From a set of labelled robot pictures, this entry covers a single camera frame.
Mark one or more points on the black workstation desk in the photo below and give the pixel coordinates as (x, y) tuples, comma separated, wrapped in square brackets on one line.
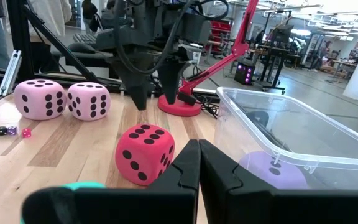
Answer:
[(277, 52)]

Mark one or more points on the small purple die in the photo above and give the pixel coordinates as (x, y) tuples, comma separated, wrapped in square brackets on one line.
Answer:
[(12, 130)]

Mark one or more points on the red desk lamp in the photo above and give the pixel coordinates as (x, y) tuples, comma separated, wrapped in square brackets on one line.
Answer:
[(179, 107)]

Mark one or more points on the red storage cabinet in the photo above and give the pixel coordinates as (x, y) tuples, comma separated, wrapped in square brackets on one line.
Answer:
[(221, 31)]

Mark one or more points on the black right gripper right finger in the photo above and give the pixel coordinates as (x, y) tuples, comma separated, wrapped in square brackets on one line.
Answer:
[(291, 208)]

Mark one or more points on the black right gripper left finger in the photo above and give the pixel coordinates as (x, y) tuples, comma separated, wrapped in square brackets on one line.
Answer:
[(120, 205)]

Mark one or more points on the large purple foam die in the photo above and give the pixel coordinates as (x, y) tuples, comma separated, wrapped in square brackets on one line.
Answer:
[(259, 175)]

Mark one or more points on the black computer mouse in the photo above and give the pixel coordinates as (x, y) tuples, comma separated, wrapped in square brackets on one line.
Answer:
[(81, 48)]

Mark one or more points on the computer tower with purple lights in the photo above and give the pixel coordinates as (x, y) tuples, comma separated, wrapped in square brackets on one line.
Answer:
[(244, 73)]

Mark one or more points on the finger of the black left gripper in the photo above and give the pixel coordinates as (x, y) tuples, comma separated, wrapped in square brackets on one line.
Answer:
[(172, 81), (138, 84)]

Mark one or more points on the small pink die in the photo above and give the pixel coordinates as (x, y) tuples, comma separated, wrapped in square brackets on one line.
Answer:
[(26, 133)]

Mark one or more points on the black keyboard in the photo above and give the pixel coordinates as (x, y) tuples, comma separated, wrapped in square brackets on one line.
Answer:
[(84, 38)]

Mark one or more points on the large teal foam die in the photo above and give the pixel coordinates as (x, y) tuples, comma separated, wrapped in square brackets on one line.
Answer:
[(84, 185)]

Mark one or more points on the clear plastic container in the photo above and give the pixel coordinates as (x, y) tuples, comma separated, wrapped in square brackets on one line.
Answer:
[(291, 130)]

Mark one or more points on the silver aluminium bracket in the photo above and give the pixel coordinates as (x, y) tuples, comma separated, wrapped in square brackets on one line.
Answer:
[(9, 74)]

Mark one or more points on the large pink foam die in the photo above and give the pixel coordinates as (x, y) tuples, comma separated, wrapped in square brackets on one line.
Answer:
[(85, 93), (36, 104)]

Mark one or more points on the dark grey computer desk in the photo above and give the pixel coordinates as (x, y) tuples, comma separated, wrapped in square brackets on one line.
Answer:
[(82, 59)]

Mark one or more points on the large red foam die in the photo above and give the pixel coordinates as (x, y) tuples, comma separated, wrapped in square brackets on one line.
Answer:
[(141, 161)]

